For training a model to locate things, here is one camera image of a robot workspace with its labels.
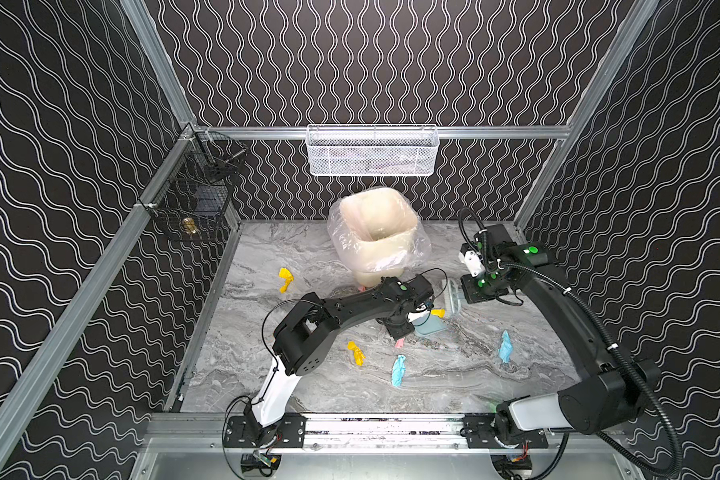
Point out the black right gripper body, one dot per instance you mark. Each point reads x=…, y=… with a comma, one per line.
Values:
x=468, y=285

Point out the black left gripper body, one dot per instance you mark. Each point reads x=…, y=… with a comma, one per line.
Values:
x=400, y=327

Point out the pale green dustpan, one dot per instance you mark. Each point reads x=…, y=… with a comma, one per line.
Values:
x=429, y=325

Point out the pale green hand brush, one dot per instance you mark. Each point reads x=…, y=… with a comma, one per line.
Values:
x=453, y=299

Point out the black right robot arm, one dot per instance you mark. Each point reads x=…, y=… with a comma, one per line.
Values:
x=613, y=387

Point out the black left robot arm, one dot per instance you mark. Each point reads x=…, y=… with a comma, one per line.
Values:
x=305, y=336

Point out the blue paper scrap right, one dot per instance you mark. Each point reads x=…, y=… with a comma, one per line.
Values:
x=505, y=348

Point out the cream plastic waste bin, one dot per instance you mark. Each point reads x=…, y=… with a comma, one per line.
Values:
x=377, y=231

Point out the clear plastic bin liner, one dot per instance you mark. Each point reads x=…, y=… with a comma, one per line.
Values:
x=348, y=246

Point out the brass object in basket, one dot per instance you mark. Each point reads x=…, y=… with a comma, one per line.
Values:
x=189, y=226

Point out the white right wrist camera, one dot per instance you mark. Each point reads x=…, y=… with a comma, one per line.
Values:
x=473, y=262

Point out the white wire wall basket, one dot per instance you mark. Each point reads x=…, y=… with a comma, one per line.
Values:
x=381, y=150

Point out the black wire side basket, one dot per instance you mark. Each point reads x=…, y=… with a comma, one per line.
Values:
x=200, y=186

